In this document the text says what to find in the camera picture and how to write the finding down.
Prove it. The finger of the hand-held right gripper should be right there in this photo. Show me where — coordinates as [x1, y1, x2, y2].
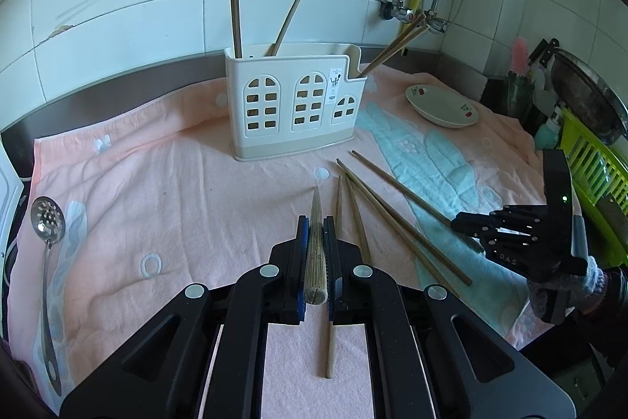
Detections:
[478, 227, 543, 253]
[450, 204, 546, 234]

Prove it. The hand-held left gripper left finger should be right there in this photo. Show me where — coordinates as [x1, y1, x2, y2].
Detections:
[59, 215, 311, 419]

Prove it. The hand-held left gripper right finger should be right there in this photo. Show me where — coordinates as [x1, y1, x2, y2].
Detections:
[323, 217, 578, 419]

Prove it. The white plastic utensil holder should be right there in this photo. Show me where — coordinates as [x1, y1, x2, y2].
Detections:
[224, 42, 368, 163]

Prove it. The person's right forearm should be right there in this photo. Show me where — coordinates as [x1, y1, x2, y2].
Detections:
[574, 267, 628, 371]

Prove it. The person's right hand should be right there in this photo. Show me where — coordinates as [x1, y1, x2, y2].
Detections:
[527, 254, 612, 326]

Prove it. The green plastic basket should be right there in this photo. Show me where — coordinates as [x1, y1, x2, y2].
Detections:
[559, 107, 628, 267]

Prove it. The teal bottle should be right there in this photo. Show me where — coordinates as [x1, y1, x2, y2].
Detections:
[534, 105, 565, 146]

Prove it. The white fruit-print dish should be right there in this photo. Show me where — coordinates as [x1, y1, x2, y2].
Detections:
[405, 84, 479, 128]

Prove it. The dark brush holder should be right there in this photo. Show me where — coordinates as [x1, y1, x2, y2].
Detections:
[505, 70, 537, 125]

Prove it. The metal wok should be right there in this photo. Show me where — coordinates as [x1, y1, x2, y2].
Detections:
[527, 38, 628, 147]

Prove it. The pink brush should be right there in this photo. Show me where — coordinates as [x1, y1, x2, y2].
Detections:
[509, 36, 531, 73]

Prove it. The pink towel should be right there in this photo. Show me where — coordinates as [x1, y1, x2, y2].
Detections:
[10, 68, 584, 419]

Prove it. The metal water valve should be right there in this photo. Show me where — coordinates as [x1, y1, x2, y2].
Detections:
[378, 0, 418, 23]
[419, 9, 449, 33]

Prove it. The metal slotted spoon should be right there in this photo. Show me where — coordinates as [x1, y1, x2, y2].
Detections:
[29, 196, 67, 397]

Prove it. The white cutting board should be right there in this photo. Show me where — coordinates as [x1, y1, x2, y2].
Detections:
[0, 137, 25, 255]

